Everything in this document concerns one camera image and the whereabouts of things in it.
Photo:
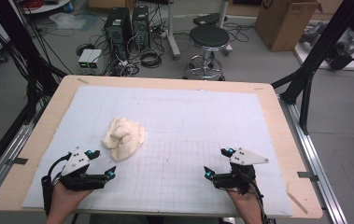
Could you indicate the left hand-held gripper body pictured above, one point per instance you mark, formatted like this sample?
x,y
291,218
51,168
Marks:
x,y
81,182

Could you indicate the grey metal bracket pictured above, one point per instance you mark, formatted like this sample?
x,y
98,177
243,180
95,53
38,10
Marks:
x,y
17,160
307,175

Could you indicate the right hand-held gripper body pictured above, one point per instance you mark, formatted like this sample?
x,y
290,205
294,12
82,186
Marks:
x,y
238,179

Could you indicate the clear plastic bag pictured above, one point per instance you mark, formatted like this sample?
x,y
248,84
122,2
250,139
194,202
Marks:
x,y
67,21

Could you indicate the flat black case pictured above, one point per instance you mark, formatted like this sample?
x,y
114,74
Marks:
x,y
207,19

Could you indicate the aluminium rail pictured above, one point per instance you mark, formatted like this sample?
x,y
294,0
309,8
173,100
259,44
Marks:
x,y
6,158
314,161

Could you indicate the cream cloth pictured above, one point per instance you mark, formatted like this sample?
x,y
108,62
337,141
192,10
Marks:
x,y
123,137

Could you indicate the wide black computer tower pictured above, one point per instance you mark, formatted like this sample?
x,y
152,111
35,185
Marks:
x,y
117,28

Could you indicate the black metal frame strut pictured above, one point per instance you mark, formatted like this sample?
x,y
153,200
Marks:
x,y
318,53
25,53

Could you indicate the person's left hand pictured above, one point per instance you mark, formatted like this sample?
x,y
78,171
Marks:
x,y
64,202

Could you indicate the cardboard box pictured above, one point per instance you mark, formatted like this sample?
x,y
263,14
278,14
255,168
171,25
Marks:
x,y
283,25

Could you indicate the narrow black computer tower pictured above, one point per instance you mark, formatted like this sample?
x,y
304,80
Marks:
x,y
140,25

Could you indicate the white foam mat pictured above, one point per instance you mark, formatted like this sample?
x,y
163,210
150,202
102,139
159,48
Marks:
x,y
196,118

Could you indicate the black round stool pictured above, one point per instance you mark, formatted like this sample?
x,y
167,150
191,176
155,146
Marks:
x,y
209,36

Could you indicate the person's right hand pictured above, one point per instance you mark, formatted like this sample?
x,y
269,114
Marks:
x,y
247,207

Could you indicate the black device on board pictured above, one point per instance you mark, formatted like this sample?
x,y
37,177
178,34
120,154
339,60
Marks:
x,y
341,57

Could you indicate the white desk leg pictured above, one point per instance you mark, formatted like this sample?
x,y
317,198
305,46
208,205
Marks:
x,y
223,12
173,31

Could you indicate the thin wooden stick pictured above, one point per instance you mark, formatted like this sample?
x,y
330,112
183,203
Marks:
x,y
296,202

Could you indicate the white round table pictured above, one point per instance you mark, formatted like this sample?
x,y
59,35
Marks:
x,y
50,7

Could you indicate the grey device on board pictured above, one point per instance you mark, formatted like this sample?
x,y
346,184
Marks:
x,y
311,32

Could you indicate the white power supply unit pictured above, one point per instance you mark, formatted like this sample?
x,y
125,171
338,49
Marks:
x,y
84,57
95,57

